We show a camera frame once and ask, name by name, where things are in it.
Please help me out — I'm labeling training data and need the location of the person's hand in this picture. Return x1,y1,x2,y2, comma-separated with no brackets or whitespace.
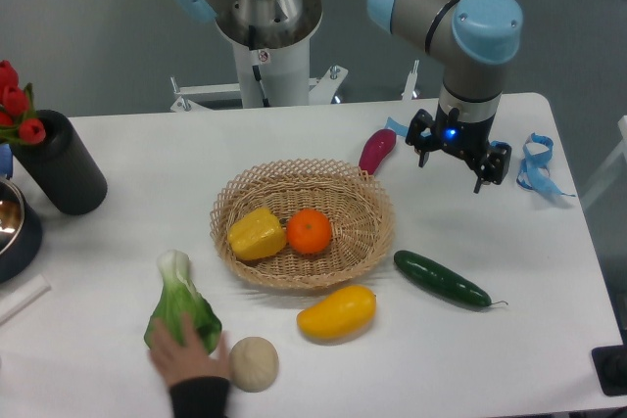
148,312,230,388

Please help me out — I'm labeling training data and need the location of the dark bowl with metal inside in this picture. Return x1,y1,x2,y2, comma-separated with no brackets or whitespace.
0,177,43,283

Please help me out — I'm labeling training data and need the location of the white plastic bar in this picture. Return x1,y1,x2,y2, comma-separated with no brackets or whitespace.
0,275,51,324

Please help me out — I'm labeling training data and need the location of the woven wicker basket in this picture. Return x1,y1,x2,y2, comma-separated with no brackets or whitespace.
210,159,395,290

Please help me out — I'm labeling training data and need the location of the black device at table edge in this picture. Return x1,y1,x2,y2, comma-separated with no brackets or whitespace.
592,345,627,396

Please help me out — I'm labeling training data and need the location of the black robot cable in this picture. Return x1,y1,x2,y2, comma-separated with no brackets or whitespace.
247,25,271,109

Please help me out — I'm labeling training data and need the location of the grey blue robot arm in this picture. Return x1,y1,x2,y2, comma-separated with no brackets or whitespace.
175,0,523,185

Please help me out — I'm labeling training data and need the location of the black cylindrical vase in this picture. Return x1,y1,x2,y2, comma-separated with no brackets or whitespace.
11,110,108,215

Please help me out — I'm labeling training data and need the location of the orange tangerine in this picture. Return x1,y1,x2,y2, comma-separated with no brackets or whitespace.
286,208,332,255

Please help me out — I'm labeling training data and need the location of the red tulip bouquet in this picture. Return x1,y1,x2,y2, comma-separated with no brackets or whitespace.
1,60,46,146

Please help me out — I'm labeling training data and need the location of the black sleeved forearm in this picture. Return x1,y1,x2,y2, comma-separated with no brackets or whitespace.
169,376,230,418

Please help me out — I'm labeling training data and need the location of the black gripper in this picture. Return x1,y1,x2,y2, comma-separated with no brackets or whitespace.
406,98,511,194

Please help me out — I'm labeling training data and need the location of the yellow mango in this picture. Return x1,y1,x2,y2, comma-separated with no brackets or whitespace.
297,285,377,341

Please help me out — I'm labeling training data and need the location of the crumpled blue tape strip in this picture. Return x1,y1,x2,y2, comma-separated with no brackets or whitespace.
515,133,576,201

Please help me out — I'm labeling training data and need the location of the purple eggplant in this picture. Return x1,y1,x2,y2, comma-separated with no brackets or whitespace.
359,128,397,175

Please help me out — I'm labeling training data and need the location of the green bok choy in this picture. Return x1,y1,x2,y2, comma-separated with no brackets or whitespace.
143,250,222,353

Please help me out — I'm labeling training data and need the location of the yellow bell pepper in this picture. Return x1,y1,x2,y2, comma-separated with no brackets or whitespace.
227,208,287,261

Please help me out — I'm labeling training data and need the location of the green cucumber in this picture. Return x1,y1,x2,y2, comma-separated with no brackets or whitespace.
393,250,508,310

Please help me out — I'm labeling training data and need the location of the beige steamed bun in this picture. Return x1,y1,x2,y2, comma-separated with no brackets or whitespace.
229,337,279,393

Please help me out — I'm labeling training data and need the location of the curved blue tape strip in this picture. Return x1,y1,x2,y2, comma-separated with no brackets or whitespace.
385,116,409,137

